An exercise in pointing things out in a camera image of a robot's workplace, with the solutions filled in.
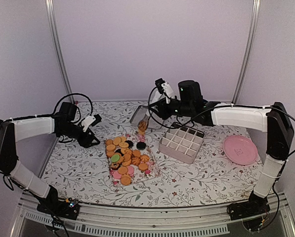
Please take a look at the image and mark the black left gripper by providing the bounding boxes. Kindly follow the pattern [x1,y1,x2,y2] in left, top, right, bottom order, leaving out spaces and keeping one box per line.
[60,122,100,148]

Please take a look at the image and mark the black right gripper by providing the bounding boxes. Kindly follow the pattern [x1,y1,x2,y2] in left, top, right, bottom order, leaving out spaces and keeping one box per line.
[149,97,193,120]

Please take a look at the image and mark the silver white tongs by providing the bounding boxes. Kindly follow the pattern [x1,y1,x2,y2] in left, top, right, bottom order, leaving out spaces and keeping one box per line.
[143,88,157,123]

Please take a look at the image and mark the orange leaf cookie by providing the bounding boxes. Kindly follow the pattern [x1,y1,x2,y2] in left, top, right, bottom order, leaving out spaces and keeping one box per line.
[138,120,148,135]

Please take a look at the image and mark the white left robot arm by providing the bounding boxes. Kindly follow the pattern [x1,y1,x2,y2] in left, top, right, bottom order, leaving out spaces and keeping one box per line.
[0,102,102,214]

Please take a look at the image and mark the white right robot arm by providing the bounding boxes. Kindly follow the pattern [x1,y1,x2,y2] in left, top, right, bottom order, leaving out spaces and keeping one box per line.
[148,79,295,215]

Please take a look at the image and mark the silver tin lid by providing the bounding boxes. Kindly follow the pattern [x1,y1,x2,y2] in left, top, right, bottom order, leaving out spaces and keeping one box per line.
[129,105,150,125]

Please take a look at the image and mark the pink divided cookie tin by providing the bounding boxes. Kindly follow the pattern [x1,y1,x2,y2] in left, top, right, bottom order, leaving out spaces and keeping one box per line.
[159,122,205,164]

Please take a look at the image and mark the floral rectangular tray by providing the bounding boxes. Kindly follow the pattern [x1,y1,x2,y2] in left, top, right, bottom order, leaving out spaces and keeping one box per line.
[105,133,161,187]

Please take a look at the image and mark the black sandwich cookie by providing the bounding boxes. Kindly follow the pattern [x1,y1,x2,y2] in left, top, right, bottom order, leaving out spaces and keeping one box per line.
[136,142,146,150]

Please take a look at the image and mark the green sandwich cookie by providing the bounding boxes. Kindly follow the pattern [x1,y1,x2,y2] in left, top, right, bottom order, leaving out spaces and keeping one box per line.
[111,153,122,163]

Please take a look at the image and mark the pink sandwich cookie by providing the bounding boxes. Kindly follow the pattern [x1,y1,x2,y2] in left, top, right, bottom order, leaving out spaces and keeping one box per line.
[113,170,122,180]

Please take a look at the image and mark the pink plate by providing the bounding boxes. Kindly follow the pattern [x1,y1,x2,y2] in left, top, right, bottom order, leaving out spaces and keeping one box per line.
[222,135,258,165]

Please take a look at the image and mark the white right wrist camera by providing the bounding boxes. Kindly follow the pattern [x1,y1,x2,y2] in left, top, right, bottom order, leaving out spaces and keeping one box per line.
[152,78,175,104]

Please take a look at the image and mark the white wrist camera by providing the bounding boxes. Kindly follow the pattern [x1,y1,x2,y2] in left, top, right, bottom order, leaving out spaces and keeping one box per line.
[81,114,102,132]
[152,78,175,104]

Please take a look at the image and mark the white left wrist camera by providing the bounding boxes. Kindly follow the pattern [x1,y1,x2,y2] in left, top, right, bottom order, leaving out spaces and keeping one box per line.
[81,114,102,132]

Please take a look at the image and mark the front aluminium rail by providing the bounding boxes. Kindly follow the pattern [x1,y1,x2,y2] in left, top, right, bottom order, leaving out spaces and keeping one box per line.
[11,193,295,237]

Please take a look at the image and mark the left aluminium frame post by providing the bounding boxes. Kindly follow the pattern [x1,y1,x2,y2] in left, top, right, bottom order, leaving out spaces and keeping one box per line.
[45,0,73,94]

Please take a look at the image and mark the aluminium frame post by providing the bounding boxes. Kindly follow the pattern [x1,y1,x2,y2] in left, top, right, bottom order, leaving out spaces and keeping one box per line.
[232,0,261,104]
[45,0,73,94]

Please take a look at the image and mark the right aluminium frame post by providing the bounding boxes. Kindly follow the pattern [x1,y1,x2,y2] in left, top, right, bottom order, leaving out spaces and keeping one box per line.
[232,0,261,104]

